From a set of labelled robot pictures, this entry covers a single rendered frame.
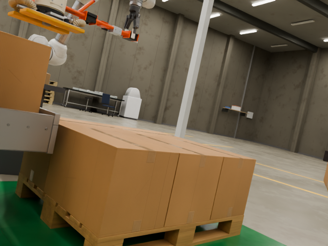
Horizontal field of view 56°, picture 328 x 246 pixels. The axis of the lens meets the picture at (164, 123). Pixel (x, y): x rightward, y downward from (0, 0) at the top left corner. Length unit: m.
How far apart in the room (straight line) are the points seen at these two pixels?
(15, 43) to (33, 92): 0.26
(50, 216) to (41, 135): 0.45
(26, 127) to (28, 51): 0.40
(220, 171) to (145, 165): 0.62
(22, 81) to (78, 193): 0.65
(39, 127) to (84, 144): 0.24
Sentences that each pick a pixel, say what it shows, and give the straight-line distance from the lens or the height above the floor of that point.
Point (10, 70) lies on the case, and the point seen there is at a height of 0.78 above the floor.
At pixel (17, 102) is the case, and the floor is 0.62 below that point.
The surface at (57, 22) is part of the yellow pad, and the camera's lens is 1.86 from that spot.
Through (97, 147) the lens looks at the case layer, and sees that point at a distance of 1.44.
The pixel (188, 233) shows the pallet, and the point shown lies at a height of 0.09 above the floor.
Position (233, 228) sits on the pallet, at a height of 0.06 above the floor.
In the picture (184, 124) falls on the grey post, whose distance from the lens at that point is 5.13.
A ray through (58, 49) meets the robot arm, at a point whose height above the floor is 1.06.
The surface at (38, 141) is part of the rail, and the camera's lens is 1.65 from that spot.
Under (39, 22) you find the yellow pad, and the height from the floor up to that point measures 1.09.
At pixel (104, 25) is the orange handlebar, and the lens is 2.15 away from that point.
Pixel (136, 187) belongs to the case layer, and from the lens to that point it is 1.45.
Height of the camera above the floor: 0.73
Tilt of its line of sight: 2 degrees down
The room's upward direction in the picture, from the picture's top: 12 degrees clockwise
